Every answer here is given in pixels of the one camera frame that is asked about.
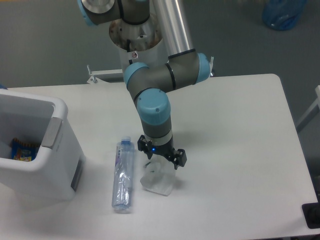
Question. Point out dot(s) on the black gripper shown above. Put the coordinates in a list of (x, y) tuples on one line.
[(176, 156)]

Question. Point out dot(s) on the white plastic bag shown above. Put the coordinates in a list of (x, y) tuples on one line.
[(159, 176)]

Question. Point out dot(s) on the clear plastic water bottle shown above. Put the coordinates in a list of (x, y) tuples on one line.
[(122, 191)]

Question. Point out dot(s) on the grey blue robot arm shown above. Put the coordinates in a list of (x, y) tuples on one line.
[(148, 86)]

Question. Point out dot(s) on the white trash can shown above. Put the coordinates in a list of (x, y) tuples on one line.
[(39, 151)]

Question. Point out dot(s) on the colourful snack wrapper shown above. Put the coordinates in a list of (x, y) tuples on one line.
[(22, 151)]

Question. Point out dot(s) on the white left bracket with bolts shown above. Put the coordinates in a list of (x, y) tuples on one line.
[(109, 76)]

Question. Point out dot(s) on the white right bracket with bolt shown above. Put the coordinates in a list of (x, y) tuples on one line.
[(211, 64)]

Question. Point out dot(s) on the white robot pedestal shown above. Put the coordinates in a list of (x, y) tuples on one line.
[(139, 43)]

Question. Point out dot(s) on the white frame at right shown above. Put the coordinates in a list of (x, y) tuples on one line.
[(310, 113)]

